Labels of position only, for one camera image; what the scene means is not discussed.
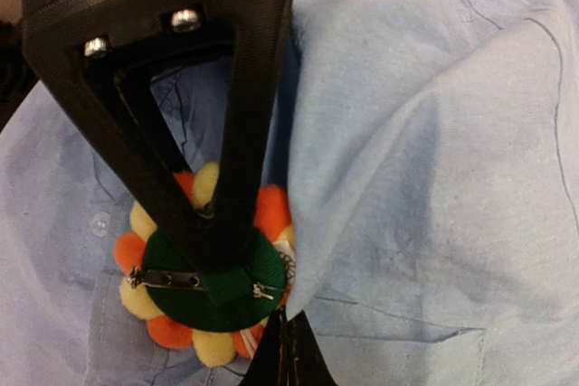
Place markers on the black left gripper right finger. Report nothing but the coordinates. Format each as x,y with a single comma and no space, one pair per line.
306,364

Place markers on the light blue shirt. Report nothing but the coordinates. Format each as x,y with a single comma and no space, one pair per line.
430,151

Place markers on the yellow orange plush flower brooch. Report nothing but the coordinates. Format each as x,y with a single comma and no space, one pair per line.
222,315

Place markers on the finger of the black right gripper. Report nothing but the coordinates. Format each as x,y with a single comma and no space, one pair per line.
176,96

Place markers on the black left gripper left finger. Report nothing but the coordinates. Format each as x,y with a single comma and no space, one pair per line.
269,366

